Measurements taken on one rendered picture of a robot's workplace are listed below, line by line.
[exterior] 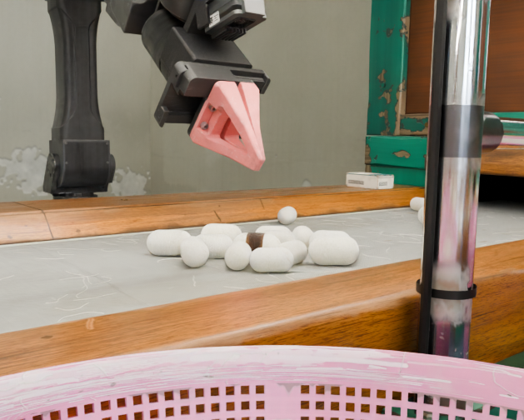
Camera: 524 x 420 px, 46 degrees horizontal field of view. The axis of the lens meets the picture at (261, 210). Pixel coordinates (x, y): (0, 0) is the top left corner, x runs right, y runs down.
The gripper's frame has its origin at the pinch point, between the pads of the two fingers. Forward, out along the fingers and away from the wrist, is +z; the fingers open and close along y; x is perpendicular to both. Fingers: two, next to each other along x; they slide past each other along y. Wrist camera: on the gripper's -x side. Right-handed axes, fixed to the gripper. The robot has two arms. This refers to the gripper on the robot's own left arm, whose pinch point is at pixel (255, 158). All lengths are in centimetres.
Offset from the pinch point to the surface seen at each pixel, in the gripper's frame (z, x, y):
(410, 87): -21, 4, 46
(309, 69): -105, 56, 117
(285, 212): -1.4, 9.3, 10.0
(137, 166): -154, 147, 102
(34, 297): 10.0, 1.5, -21.8
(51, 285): 8.4, 2.9, -20.0
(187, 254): 8.4, 1.4, -10.5
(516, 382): 29.0, -18.0, -17.4
